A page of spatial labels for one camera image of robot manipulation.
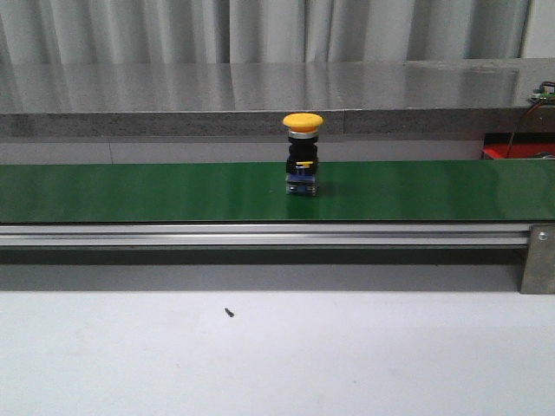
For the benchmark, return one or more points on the grey stone counter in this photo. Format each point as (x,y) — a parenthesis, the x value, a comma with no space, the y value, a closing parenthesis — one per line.
(240,99)

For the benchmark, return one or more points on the red bin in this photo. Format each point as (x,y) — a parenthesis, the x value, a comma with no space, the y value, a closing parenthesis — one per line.
(519,146)

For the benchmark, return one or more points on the yellow mushroom push button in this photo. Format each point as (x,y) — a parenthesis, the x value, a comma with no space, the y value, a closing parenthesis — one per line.
(302,163)

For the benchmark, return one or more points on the aluminium conveyor side rail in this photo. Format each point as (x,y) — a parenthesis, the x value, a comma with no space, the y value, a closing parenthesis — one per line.
(252,234)

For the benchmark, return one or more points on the grey curtain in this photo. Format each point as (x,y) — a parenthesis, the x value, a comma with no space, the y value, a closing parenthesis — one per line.
(77,32)

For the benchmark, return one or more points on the metal conveyor support bracket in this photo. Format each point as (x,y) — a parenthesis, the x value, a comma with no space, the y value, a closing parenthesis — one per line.
(538,276)

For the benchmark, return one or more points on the small green circuit board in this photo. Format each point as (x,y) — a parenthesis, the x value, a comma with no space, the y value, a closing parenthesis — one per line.
(544,93)

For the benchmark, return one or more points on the green conveyor belt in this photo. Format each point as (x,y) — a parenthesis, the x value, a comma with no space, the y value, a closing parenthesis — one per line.
(433,190)

